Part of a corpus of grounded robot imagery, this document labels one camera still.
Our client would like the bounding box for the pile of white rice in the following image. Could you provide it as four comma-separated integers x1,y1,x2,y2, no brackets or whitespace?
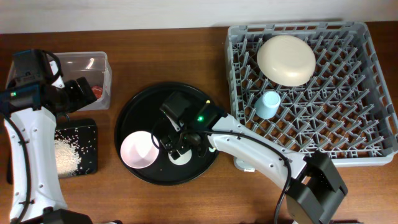
53,127,96,177

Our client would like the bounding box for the light blue cup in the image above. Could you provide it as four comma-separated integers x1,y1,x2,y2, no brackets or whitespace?
254,91,281,119

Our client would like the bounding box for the round black tray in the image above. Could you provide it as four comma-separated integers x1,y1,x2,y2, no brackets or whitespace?
114,82,218,185

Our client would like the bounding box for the small pink bowl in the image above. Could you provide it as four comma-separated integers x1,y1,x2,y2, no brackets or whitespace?
120,131,159,169

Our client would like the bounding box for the clear plastic waste bin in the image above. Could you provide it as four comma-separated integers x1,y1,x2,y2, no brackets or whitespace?
1,49,111,116

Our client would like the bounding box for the rectangular black tray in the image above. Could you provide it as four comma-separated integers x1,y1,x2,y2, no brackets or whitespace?
6,117,99,185

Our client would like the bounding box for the white cup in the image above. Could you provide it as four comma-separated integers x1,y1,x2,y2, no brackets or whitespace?
168,150,192,166

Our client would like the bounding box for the large cream bowl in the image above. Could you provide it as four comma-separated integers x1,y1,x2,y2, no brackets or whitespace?
257,35,316,86

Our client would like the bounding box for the grey dishwasher rack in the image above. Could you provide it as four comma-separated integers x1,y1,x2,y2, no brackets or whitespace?
225,22,397,167

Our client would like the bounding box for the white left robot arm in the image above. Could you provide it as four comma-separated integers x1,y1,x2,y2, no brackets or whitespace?
1,49,96,223

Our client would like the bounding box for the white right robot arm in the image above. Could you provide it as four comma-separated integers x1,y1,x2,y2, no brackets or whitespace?
160,91,348,223

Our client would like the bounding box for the red snack wrapper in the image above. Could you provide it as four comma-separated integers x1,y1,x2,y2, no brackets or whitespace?
91,85,103,100

